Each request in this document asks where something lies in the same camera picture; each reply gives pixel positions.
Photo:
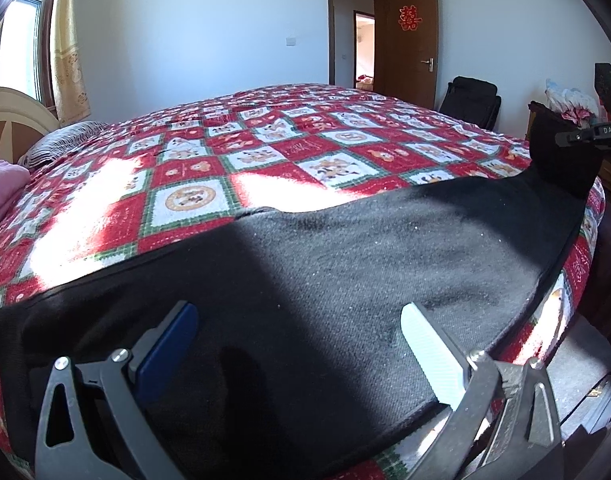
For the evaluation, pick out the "window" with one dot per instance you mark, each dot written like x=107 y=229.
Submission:
x=25 y=35

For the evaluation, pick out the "red paper door decoration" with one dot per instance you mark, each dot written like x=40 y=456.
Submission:
x=408 y=18

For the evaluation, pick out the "folded pink blanket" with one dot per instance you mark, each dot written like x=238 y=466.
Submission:
x=3 y=190

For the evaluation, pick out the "black pants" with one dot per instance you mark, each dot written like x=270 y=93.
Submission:
x=335 y=285

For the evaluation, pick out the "black folding chair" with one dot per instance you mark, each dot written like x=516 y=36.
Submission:
x=470 y=97

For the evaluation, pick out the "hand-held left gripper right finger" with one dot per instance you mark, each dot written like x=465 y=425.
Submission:
x=430 y=355

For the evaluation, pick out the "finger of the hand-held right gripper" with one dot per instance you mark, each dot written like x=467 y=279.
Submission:
x=595 y=133

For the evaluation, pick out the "yellow patterned curtain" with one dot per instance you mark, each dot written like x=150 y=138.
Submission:
x=68 y=60

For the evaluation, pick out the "cream and wood headboard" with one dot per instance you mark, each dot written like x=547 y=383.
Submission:
x=15 y=110

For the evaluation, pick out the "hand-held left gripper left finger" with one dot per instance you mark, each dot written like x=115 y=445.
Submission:
x=168 y=355

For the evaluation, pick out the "striped pillow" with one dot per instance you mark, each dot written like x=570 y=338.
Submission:
x=60 y=142

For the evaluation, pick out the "red printed bed blanket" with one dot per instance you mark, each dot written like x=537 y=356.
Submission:
x=285 y=150

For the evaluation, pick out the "brown wooden door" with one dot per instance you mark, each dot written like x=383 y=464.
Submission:
x=405 y=70

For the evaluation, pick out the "plastic bag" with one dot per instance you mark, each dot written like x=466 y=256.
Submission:
x=565 y=97

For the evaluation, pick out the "brown door frame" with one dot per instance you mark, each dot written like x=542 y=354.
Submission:
x=330 y=35

